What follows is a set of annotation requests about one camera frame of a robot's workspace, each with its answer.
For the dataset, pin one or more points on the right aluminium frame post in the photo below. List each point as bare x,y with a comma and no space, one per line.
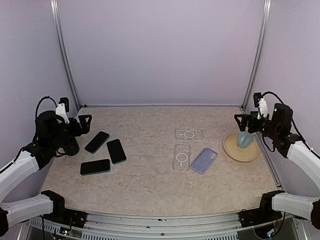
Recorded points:
258,52

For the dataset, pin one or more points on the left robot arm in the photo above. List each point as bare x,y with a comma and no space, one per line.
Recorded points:
52,132

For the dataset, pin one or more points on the front aluminium rail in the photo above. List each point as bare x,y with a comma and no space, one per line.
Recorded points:
221,226

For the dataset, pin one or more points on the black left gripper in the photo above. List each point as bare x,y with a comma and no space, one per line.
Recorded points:
84,127

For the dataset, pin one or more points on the clear case upper horizontal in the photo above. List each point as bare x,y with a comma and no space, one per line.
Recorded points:
189,134

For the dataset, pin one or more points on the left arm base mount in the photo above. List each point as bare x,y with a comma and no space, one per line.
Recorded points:
70,217

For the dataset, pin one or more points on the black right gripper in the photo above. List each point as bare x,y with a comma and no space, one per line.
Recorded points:
246,117

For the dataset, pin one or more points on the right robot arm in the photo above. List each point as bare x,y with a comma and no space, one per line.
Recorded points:
291,147

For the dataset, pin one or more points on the clear case with ring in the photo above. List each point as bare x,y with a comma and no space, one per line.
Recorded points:
181,158

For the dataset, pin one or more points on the aluminium frame post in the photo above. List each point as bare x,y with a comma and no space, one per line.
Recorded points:
54,5
258,52

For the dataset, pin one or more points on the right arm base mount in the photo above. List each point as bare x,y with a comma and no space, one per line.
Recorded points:
256,216

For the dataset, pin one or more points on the lavender phone case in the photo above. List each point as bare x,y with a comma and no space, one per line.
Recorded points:
203,160

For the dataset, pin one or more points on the beige round plate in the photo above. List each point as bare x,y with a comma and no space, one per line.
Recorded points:
237,153

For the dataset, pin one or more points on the light blue cup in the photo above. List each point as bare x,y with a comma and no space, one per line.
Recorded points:
244,139

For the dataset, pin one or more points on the left aluminium frame post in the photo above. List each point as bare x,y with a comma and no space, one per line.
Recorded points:
54,5

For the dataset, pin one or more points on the dark green mug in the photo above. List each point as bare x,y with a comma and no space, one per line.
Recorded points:
71,148

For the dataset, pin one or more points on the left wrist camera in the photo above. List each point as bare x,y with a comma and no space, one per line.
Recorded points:
63,108

